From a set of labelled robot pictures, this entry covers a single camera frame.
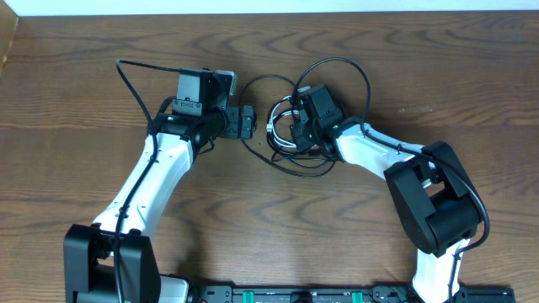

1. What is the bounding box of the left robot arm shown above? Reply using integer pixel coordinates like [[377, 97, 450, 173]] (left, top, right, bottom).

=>
[[63, 68, 256, 302]]

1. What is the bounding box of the cardboard panel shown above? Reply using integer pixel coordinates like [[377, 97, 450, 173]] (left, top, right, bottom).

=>
[[0, 0, 19, 72]]

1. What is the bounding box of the camera cable black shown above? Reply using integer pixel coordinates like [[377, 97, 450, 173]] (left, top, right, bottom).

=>
[[113, 58, 182, 303], [292, 56, 491, 303]]

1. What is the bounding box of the left camera cable black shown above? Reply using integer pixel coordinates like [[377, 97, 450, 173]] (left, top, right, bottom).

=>
[[113, 58, 182, 303]]

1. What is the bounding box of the black USB cable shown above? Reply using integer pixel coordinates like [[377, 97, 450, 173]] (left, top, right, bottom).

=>
[[238, 74, 350, 178]]

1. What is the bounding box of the white USB cable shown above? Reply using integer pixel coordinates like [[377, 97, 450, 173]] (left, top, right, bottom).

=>
[[266, 95, 301, 149]]

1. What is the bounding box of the right camera cable black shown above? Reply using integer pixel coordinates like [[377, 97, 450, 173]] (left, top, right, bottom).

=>
[[292, 56, 491, 303]]

